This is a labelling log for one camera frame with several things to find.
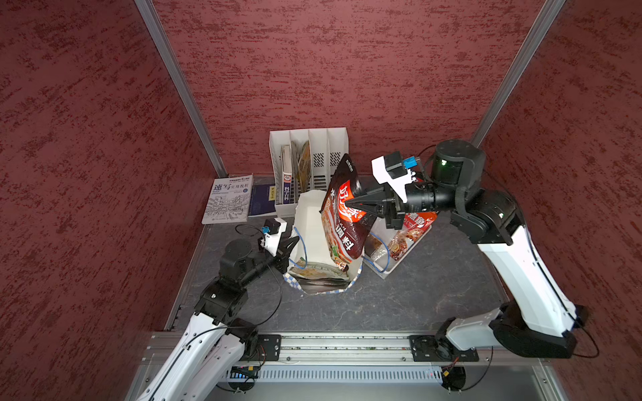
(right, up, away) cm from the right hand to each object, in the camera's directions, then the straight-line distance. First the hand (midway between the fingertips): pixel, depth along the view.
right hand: (347, 207), depth 48 cm
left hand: (-13, -11, +22) cm, 28 cm away
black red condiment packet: (-7, -22, +27) cm, 36 cm away
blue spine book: (-19, +11, +42) cm, 47 cm away
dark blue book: (-34, +1, +63) cm, 72 cm away
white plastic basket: (+14, -19, +41) cm, 48 cm away
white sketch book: (-49, +1, +62) cm, 79 cm away
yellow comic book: (-14, +18, +50) cm, 55 cm away
